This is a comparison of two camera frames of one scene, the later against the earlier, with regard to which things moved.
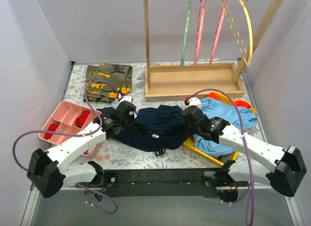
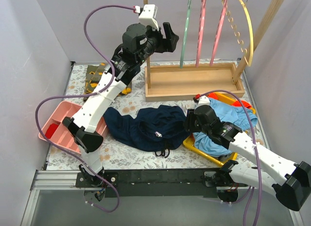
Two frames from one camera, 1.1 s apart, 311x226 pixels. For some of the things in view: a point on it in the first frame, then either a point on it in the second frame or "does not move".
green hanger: x=186 y=33 does not move
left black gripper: x=131 y=112 -> x=163 y=39
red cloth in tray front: x=52 y=127 does not move
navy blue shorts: x=156 y=128 does not move
